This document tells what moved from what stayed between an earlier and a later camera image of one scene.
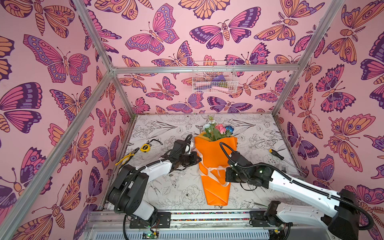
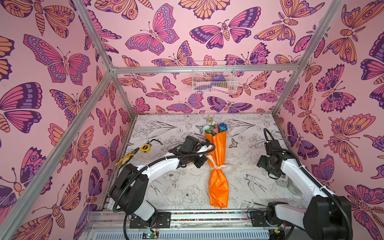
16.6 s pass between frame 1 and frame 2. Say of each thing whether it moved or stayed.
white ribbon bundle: moved
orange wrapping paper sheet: moved
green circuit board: stayed
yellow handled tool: stayed
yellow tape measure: stayed
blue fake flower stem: moved
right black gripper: moved
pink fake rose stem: moved
